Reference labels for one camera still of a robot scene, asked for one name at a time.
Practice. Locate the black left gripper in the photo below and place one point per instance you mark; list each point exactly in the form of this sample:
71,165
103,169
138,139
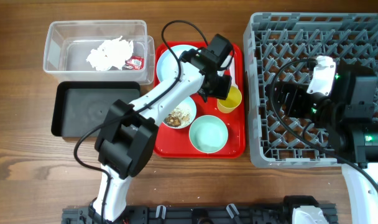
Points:
223,90

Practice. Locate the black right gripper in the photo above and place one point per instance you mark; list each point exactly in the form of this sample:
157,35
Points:
286,89

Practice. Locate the yellow plastic cup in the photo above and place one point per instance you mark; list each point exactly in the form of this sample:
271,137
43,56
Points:
232,101

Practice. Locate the small blue bowl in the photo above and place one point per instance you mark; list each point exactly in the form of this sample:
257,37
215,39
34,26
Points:
191,104

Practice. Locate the food scraps with rice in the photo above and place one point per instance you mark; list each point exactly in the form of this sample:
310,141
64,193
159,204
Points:
180,117

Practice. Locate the green bowl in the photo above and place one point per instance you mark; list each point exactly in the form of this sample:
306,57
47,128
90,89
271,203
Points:
208,134

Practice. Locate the red sauce packet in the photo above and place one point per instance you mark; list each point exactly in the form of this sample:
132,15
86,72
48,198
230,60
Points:
134,63

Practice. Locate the white napkin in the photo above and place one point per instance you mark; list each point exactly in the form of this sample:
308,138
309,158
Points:
111,53

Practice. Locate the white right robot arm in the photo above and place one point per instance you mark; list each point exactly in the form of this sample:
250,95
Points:
339,99

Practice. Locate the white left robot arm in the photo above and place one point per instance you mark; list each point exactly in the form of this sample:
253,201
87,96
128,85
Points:
127,137

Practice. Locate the grey dishwasher rack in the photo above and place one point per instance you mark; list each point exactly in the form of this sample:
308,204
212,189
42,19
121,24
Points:
272,39

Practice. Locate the black waste tray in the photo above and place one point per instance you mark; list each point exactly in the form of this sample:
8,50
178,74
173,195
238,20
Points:
80,106

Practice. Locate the white plastic fork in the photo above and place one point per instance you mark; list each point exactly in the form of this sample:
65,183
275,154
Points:
232,71

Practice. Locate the red plastic tray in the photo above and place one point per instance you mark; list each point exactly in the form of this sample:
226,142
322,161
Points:
176,143

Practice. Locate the light blue plate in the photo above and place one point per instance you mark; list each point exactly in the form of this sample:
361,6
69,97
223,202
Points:
167,66

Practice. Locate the clear plastic bin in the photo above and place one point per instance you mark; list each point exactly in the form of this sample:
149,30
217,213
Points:
68,44

